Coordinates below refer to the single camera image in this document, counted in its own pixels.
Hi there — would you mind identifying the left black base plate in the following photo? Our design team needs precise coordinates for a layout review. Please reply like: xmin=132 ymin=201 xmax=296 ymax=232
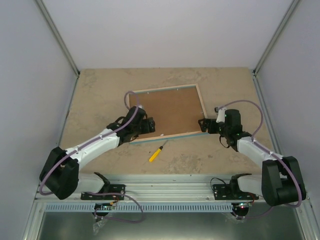
xmin=80 ymin=184 xmax=126 ymax=201

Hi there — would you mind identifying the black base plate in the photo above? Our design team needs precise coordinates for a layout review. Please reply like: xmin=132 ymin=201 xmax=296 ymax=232
xmin=211 ymin=184 xmax=259 ymax=201
xmin=80 ymin=184 xmax=126 ymax=201

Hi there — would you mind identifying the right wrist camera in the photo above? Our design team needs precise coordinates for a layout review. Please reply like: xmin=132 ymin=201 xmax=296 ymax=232
xmin=214 ymin=106 xmax=227 ymax=123

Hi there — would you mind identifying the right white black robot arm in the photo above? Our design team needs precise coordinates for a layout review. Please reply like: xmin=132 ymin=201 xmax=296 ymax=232
xmin=198 ymin=108 xmax=306 ymax=207

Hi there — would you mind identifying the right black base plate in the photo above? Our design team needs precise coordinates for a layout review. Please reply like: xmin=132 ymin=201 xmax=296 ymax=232
xmin=211 ymin=184 xmax=259 ymax=201

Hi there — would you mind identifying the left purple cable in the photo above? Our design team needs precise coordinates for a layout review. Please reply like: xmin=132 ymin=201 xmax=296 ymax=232
xmin=39 ymin=91 xmax=146 ymax=223

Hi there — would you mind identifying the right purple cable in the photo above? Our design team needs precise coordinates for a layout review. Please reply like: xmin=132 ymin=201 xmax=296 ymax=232
xmin=216 ymin=99 xmax=302 ymax=220

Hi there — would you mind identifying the purple cable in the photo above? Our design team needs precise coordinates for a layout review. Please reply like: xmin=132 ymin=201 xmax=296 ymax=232
xmin=39 ymin=91 xmax=146 ymax=223
xmin=216 ymin=99 xmax=302 ymax=220

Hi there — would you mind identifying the blue wooden picture frame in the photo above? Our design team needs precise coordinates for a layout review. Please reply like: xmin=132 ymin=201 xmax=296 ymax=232
xmin=125 ymin=83 xmax=208 ymax=144

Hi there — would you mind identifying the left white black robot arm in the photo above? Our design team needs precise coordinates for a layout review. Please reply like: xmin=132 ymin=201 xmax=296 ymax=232
xmin=38 ymin=106 xmax=156 ymax=200

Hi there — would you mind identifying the yellow handled screwdriver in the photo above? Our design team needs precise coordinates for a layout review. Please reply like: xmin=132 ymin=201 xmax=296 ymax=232
xmin=148 ymin=139 xmax=169 ymax=163

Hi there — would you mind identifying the aluminium profile rail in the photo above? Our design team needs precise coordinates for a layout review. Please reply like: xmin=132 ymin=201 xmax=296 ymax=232
xmin=34 ymin=174 xmax=311 ymax=203

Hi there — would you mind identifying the grey slotted cable duct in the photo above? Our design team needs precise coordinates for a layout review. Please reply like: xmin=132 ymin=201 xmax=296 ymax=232
xmin=44 ymin=202 xmax=233 ymax=213

